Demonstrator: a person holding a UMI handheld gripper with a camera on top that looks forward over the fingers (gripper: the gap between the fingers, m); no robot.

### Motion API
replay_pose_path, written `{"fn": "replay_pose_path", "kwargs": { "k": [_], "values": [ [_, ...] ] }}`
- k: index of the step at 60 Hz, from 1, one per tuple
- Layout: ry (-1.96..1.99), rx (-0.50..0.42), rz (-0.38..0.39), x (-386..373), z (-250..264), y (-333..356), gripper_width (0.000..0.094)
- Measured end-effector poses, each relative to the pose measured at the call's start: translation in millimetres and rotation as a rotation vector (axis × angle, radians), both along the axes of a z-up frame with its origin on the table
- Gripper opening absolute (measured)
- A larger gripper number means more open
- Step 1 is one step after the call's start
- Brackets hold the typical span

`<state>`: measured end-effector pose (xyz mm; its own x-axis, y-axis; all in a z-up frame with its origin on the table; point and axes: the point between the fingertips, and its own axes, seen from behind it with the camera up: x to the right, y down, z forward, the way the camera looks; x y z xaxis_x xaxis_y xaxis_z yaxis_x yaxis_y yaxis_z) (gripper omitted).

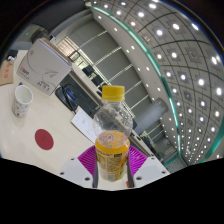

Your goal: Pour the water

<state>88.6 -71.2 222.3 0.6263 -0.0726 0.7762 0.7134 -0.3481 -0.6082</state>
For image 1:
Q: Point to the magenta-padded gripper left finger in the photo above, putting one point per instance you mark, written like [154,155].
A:
[75,170]

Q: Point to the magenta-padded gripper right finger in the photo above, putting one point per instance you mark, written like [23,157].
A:
[151,168]

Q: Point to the yellow-capped clear drink bottle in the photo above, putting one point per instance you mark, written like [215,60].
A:
[112,153]

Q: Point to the long curved conference desk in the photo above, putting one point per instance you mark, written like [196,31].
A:
[141,140]

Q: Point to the flat round red coaster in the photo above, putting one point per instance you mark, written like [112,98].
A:
[44,139]

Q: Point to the white paper sheets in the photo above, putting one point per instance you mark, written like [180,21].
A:
[83,125]

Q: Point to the black flat bag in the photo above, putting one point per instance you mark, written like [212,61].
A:
[81,100]

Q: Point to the white patterned mug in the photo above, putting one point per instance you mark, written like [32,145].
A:
[22,103]

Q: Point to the group of ceiling lights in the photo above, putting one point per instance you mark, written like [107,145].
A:
[182,77]

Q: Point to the row of black office chairs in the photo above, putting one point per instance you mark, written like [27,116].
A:
[90,71]

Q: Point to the white cardboard paper box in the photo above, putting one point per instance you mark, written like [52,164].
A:
[41,68]

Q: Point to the black power adapter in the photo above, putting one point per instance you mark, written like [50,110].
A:
[12,55]

